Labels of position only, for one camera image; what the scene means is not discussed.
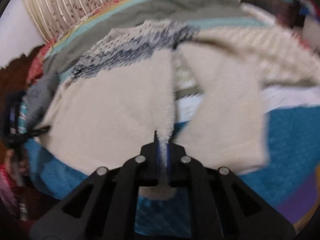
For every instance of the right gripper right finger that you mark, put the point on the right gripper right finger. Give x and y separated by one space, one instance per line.
221 205

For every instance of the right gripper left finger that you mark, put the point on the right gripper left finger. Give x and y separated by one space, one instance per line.
104 205

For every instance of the white fleece patterned sweater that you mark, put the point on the white fleece patterned sweater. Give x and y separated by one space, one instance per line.
121 93

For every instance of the person's left hand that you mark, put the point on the person's left hand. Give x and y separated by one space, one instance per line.
13 167

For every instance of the grey folded puffer jacket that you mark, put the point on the grey folded puffer jacket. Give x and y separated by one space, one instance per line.
38 98

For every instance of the carved wooden headboard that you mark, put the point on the carved wooden headboard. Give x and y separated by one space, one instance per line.
14 75

